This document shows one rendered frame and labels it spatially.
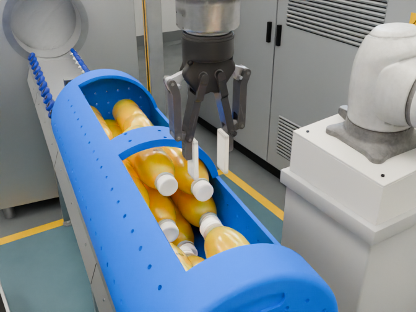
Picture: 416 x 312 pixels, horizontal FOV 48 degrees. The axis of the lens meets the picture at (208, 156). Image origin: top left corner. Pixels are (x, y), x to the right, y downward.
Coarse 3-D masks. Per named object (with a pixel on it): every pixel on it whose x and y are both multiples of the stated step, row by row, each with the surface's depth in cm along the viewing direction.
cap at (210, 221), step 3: (207, 219) 83; (210, 219) 83; (213, 219) 83; (216, 219) 83; (204, 222) 82; (207, 222) 82; (210, 222) 82; (213, 222) 82; (216, 222) 82; (219, 222) 83; (201, 225) 83; (204, 225) 82; (207, 225) 82; (201, 228) 82; (204, 228) 82; (201, 231) 82; (204, 231) 82; (201, 234) 83
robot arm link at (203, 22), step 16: (176, 0) 63; (192, 0) 61; (208, 0) 60; (224, 0) 61; (176, 16) 65; (192, 16) 62; (208, 16) 61; (224, 16) 62; (192, 32) 64; (208, 32) 62; (224, 32) 65
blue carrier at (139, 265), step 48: (96, 96) 128; (144, 96) 134; (96, 144) 94; (144, 144) 88; (96, 192) 85; (96, 240) 81; (144, 240) 67; (144, 288) 62; (192, 288) 57; (240, 288) 55; (288, 288) 59
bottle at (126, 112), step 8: (120, 104) 126; (128, 104) 125; (136, 104) 127; (112, 112) 128; (120, 112) 123; (128, 112) 120; (136, 112) 120; (120, 120) 121; (128, 120) 117; (136, 120) 116; (144, 120) 116; (120, 128) 123
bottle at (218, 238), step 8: (216, 224) 81; (208, 232) 81; (216, 232) 77; (224, 232) 77; (232, 232) 77; (208, 240) 77; (216, 240) 76; (224, 240) 75; (232, 240) 75; (240, 240) 75; (208, 248) 76; (216, 248) 75; (224, 248) 74; (208, 256) 76
